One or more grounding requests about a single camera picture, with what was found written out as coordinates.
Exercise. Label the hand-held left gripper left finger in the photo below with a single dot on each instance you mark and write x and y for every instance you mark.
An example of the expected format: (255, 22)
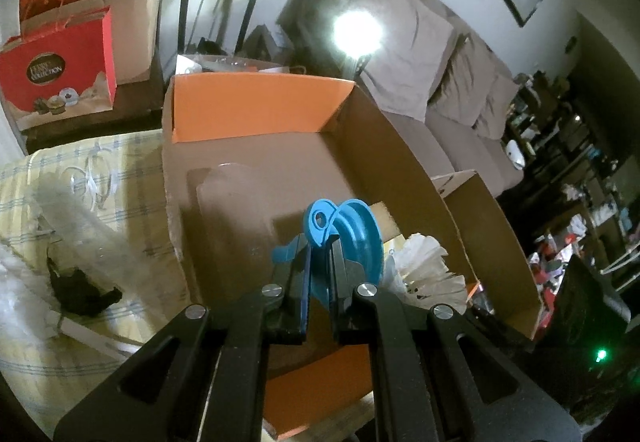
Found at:
(303, 282)

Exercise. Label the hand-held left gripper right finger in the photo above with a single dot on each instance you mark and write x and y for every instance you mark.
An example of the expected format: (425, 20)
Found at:
(334, 287)

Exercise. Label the blue plastic reel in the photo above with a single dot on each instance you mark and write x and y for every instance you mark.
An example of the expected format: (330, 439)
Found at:
(361, 232)

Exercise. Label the cardboard box orange inside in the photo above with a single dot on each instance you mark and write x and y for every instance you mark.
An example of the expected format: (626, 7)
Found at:
(280, 157)

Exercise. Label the clear plastic container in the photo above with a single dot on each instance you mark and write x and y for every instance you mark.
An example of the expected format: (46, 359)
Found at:
(80, 217)

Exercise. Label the white feathered shuttlecock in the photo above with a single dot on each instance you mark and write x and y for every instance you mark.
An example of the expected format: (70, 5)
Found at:
(425, 267)

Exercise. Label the cluttered shelf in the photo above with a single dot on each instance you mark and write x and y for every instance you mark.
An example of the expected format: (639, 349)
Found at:
(585, 182)

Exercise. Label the yellow blue plaid tablecloth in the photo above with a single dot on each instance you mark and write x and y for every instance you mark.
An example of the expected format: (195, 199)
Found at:
(140, 202)

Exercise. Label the beige sofa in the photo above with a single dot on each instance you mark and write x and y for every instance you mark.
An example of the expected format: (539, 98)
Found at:
(450, 142)

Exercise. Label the white stick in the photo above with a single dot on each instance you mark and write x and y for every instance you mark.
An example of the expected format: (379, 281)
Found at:
(90, 337)

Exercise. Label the black cloth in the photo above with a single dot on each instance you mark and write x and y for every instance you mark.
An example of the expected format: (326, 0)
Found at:
(80, 289)

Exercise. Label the small beige sofa cushion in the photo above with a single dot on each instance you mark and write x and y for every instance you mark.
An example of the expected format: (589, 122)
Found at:
(497, 107)

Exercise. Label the large beige sofa cushion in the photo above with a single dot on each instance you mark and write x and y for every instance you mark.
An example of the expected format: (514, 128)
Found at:
(415, 57)

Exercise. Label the medium beige sofa cushion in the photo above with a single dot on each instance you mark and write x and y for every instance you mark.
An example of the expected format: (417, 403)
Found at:
(467, 82)

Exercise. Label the bright lamp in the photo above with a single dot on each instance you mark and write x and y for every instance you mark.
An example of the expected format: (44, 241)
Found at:
(356, 34)

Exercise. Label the white fuzzy cloth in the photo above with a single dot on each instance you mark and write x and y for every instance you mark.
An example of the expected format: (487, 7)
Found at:
(22, 302)

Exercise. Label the red gift box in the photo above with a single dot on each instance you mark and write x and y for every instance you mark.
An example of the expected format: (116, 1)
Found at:
(60, 72)

